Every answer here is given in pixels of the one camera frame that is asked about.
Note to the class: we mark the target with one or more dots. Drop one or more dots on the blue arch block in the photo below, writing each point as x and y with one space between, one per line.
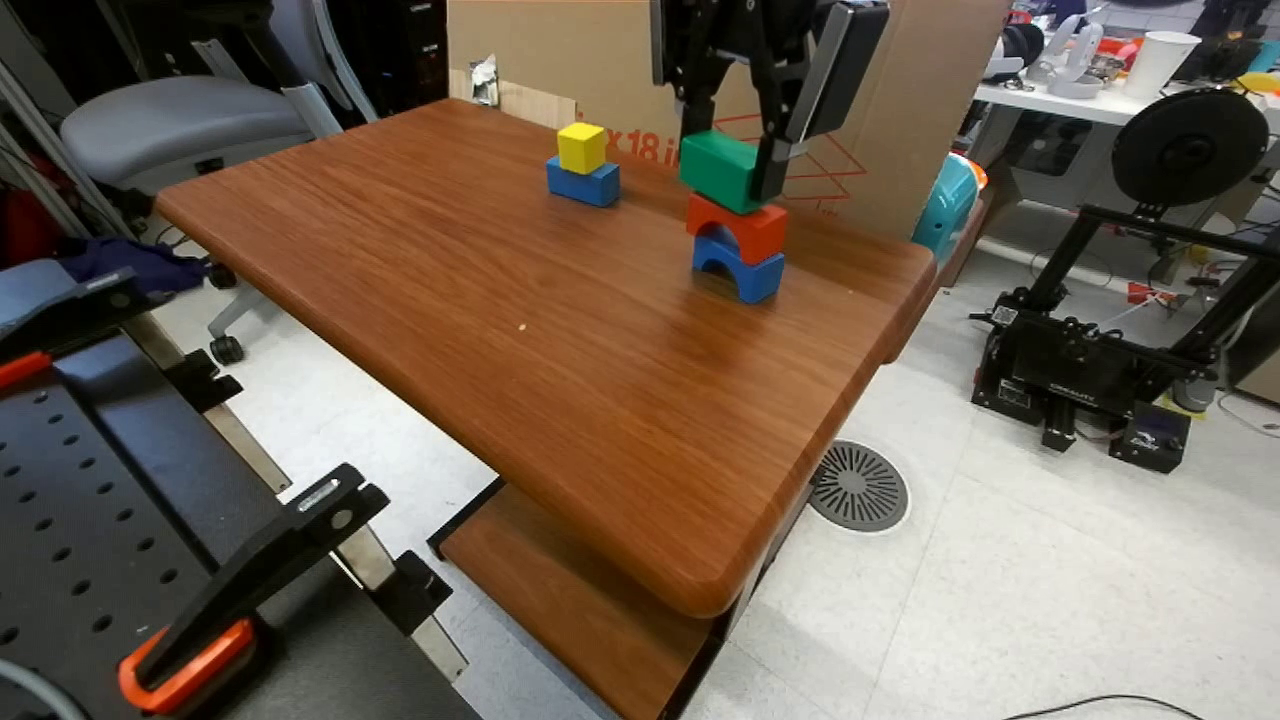
756 276

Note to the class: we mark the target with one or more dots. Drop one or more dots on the black 3D printer frame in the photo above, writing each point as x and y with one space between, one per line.
1065 360

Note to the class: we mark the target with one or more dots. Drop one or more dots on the teal plastic object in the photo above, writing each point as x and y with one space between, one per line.
944 205

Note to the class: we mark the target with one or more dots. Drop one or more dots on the green rectangular block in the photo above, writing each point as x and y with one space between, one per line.
723 168

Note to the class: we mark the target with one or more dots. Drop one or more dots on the blue cloth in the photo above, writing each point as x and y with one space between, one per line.
133 265

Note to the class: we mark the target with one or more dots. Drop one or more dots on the blue rectangular block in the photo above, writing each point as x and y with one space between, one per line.
584 185

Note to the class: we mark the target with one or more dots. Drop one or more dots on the black filament spool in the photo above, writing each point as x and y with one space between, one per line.
1190 144

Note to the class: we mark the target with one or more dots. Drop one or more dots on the black and orange clamp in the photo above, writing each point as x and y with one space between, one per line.
254 564

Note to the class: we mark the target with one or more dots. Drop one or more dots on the yellow cube block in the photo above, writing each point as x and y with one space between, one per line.
581 144

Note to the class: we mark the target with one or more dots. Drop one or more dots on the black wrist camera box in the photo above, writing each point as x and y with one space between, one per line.
847 62

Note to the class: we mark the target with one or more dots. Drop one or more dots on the wooden lower desk shelf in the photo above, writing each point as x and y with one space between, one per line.
572 607

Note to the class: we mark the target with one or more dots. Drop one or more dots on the white background table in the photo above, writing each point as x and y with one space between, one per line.
1052 102

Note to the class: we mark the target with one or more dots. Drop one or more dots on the large cardboard box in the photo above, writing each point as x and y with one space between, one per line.
561 55

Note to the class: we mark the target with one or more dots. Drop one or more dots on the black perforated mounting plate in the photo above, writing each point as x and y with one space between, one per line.
94 534

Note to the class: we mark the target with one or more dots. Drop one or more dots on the orange rectangular block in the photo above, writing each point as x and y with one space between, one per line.
747 232

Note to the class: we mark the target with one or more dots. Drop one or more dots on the small black box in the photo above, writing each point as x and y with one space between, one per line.
1149 442

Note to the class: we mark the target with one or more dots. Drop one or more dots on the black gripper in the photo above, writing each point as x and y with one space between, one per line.
742 33

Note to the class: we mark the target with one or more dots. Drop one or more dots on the grey office chair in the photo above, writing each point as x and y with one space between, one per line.
174 126

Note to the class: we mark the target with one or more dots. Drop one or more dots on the round metal floor drain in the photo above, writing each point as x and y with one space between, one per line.
857 484

